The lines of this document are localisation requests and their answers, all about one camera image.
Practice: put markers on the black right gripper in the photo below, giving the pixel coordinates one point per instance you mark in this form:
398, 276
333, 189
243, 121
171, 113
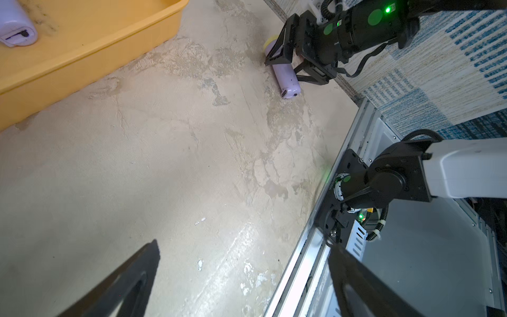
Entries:
297, 37

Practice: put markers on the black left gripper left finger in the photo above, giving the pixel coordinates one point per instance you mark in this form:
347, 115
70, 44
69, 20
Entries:
125, 291

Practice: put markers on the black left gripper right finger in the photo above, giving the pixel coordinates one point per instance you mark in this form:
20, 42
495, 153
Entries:
359, 292

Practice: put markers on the purple flashlight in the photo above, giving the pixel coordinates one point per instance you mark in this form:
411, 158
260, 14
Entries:
17, 29
284, 73

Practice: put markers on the yellow plastic storage tray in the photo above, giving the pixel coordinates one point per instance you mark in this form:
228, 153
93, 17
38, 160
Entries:
78, 43

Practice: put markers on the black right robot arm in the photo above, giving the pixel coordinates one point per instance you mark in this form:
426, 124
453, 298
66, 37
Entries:
436, 70

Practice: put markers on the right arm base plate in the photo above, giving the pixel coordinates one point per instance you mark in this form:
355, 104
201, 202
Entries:
352, 192

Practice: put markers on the aluminium front rail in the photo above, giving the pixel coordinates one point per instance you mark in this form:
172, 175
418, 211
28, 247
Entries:
439, 256

